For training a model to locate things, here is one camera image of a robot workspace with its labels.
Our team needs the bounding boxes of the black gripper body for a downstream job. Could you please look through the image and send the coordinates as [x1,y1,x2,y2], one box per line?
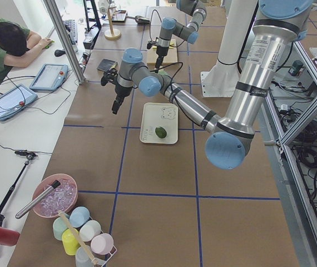
[115,87,128,102]
[156,46,167,57]

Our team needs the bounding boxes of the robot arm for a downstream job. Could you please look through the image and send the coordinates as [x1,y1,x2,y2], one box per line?
[101,1,312,169]
[151,0,207,72]

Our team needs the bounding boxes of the light green bowl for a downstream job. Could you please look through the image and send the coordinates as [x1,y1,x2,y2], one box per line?
[158,70,168,76]

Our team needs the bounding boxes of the pink bowl with ice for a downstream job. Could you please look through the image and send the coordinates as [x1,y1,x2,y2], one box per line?
[33,174,78,218]

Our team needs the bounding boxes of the wooden cutting board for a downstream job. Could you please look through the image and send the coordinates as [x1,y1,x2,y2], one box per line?
[146,38,178,65]

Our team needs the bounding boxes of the grey folded cloth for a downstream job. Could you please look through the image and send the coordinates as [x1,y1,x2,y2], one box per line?
[97,58,118,72]

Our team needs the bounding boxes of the metal scoop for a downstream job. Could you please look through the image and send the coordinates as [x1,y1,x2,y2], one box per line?
[126,15,151,25]

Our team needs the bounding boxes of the cream bear tray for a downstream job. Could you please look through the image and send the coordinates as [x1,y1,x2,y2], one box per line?
[140,102,179,145]

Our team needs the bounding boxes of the green avocado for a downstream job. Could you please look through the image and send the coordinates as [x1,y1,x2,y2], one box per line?
[155,126,167,139]

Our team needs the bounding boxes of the wooden mug tree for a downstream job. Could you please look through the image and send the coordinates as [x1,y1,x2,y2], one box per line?
[104,7,121,41]

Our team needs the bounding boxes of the far teach pendant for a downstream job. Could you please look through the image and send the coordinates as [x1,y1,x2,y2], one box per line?
[29,63,69,91]

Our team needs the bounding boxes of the teach pendant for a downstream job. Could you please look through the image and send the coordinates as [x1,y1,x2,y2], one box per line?
[0,84,38,121]
[29,63,69,91]

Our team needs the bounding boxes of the black computer mouse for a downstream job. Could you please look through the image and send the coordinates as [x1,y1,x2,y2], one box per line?
[54,50,66,57]

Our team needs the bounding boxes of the keyboard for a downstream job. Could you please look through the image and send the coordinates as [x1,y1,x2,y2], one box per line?
[63,19,78,53]

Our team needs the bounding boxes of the steel black-tipped rod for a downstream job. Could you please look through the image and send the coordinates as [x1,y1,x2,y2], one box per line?
[15,180,61,219]

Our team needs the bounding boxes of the near teach pendant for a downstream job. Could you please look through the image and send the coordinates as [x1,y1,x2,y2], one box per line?
[0,84,38,121]

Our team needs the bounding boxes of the blue cup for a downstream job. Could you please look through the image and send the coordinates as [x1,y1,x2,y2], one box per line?
[69,206,90,228]

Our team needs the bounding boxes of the person in green shirt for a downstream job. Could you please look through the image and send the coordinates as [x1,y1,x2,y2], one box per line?
[0,18,53,84]

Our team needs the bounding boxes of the white cup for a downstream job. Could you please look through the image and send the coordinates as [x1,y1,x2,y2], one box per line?
[79,220,101,242]

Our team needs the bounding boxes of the green cup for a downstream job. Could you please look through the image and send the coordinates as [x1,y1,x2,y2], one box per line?
[52,217,68,241]

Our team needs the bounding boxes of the pink cup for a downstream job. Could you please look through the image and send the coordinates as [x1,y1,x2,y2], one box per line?
[91,233,114,255]

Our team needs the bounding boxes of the yellow cup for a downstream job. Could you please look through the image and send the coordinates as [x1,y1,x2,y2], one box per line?
[62,229,80,256]

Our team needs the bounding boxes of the grey cup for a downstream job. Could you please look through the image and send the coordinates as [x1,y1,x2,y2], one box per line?
[75,247,94,267]

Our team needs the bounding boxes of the black tripod stick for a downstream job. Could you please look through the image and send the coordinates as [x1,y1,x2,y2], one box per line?
[0,150,38,227]

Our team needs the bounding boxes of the aluminium frame post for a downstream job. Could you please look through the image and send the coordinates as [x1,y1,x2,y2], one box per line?
[43,0,85,85]

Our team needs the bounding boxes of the wooden cup rack handle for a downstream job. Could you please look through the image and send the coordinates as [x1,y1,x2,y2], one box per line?
[58,211,100,266]

